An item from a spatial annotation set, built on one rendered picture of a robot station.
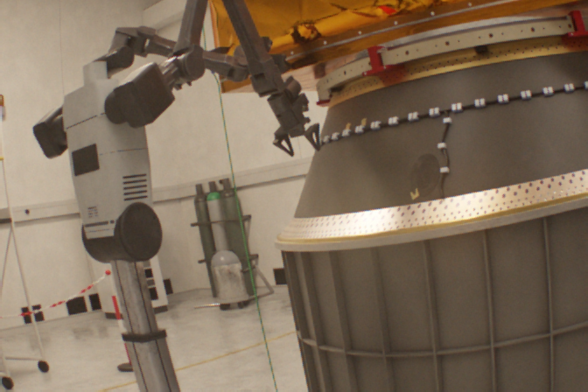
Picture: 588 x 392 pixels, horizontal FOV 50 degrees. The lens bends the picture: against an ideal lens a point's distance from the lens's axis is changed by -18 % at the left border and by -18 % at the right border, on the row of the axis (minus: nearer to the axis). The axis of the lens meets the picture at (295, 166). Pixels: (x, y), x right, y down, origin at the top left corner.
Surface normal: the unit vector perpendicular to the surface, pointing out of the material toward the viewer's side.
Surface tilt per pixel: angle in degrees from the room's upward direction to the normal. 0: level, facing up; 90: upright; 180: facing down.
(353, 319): 90
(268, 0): 88
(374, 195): 62
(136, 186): 103
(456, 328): 90
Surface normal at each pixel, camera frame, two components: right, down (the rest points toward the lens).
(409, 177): -0.69, -0.37
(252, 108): -0.63, 0.08
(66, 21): 0.76, -0.15
